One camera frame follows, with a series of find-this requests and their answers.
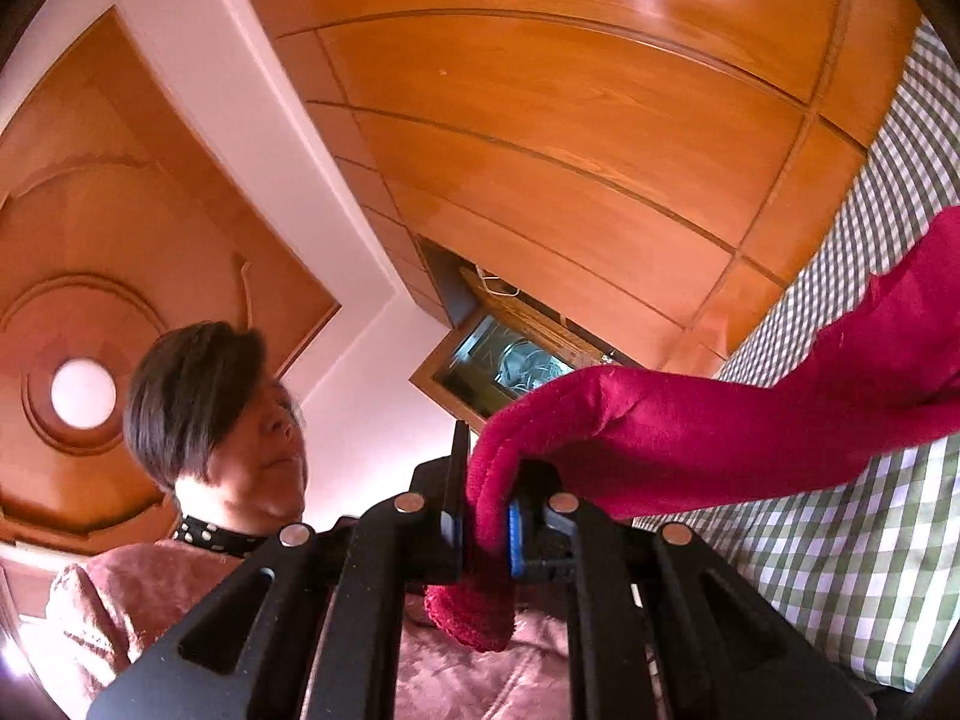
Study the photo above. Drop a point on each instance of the wooden glazed door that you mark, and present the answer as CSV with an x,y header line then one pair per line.
x,y
510,367

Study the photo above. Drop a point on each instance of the black studded collar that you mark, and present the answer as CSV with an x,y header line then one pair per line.
x,y
214,532

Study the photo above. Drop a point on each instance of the red velvet garment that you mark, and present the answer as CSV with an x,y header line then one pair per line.
x,y
675,435

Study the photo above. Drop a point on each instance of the round ceiling light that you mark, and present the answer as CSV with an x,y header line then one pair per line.
x,y
82,394

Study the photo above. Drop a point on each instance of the wooden wardrobe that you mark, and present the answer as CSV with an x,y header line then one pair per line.
x,y
562,127

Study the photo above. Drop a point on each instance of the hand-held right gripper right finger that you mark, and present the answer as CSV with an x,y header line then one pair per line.
x,y
516,532

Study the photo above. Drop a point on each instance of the person's pink top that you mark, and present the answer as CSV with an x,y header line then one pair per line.
x,y
105,615

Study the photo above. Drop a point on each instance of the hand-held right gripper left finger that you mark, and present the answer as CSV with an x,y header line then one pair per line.
x,y
454,525

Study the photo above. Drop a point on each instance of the person's head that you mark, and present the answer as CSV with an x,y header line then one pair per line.
x,y
225,420

